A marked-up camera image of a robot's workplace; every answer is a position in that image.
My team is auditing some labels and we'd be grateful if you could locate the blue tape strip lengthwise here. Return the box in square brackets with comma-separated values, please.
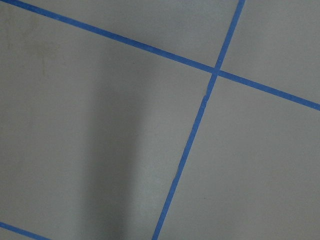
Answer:
[151, 0, 245, 240]

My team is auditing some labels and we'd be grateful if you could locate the blue tape strip crosswise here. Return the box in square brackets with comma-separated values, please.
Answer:
[0, 0, 320, 111]

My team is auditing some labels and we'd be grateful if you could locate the blue tape strip corner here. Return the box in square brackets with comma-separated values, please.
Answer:
[0, 222, 50, 240]

